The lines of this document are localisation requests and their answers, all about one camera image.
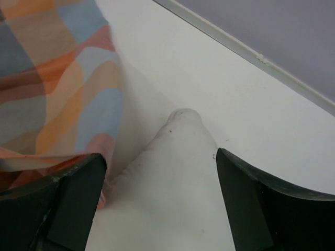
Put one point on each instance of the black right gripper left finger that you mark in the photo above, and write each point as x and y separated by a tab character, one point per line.
54	212

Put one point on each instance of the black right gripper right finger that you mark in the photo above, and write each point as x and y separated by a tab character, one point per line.
268	213

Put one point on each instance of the white pillow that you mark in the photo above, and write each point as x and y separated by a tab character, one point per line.
169	197

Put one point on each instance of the colourful checked pillowcase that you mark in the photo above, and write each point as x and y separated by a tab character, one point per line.
61	96

